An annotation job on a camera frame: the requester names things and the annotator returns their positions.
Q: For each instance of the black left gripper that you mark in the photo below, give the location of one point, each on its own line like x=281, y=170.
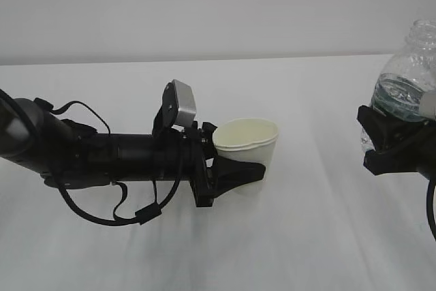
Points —
x=228, y=174

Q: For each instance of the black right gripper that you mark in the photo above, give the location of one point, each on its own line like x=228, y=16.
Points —
x=397, y=146

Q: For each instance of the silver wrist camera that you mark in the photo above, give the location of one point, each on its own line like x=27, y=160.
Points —
x=178, y=107
x=427, y=106

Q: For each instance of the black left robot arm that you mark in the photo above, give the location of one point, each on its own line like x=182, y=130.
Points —
x=35, y=135

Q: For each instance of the white paper cup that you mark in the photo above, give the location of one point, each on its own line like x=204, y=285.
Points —
x=247, y=140

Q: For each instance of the clear water bottle green label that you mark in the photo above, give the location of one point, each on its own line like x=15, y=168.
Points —
x=407, y=75

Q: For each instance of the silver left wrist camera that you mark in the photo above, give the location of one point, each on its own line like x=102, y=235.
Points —
x=178, y=107

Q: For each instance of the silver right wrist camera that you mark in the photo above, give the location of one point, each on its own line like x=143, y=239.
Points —
x=427, y=106

